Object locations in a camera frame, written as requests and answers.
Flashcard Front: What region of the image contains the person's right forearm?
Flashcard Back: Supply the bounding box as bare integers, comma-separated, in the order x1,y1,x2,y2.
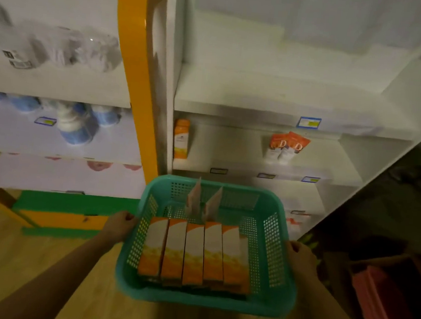
293,271,389,319

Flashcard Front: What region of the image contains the person's right hand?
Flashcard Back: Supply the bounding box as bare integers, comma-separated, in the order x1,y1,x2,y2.
282,239,322,282

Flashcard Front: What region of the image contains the blue yellow price label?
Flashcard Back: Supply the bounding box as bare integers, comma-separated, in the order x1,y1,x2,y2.
296,116,322,130

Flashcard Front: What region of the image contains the upright orange white carton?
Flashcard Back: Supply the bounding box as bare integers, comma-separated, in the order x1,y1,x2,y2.
171,118,192,160

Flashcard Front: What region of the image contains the pile of orange white boxes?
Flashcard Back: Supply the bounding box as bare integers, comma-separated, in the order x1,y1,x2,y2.
136,173,261,296

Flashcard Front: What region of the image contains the pink plastic basket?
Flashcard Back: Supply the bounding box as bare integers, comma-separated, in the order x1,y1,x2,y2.
348,263,421,319

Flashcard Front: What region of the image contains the person's left hand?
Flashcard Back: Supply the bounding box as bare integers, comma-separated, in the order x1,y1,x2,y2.
98,209,140,248

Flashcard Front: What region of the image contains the orange white tube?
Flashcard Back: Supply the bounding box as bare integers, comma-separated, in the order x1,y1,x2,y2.
263,132,290,167
277,131,312,168

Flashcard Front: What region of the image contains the white shelf unit green base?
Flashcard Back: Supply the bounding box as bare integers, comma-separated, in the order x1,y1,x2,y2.
0,0,162,246

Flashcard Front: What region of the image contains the teal plastic basket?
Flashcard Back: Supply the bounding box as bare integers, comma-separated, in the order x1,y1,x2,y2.
112,171,307,319

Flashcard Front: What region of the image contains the person's left forearm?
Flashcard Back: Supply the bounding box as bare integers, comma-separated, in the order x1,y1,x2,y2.
0,225,117,319

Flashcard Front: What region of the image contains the orange shelf side panel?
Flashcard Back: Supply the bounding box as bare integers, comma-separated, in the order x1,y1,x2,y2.
103,0,175,176

